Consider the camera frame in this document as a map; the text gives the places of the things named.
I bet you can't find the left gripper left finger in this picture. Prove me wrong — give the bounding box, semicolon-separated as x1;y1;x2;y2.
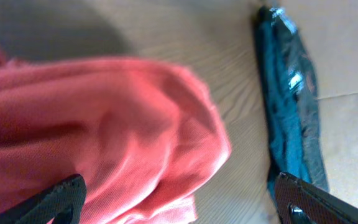
0;174;87;224

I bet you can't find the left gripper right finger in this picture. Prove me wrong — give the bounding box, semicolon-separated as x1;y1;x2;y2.
274;172;358;224

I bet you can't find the red printed t-shirt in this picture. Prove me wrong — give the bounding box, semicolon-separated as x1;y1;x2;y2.
0;51;231;223

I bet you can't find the navy blue t-shirt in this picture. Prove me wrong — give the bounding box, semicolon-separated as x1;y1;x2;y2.
254;6;329;194

